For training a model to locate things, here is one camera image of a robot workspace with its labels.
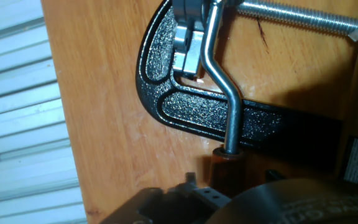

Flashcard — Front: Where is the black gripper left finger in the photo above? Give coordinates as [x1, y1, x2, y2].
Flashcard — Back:
[99, 186, 217, 224]

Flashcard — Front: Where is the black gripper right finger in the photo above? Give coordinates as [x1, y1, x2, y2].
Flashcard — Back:
[178, 172, 231, 208]

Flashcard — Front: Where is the black C-clamp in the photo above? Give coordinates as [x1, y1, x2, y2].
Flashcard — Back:
[135, 0, 358, 166]

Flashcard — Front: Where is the glossy orange wooden board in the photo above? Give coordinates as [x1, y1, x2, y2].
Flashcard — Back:
[40, 0, 358, 224]

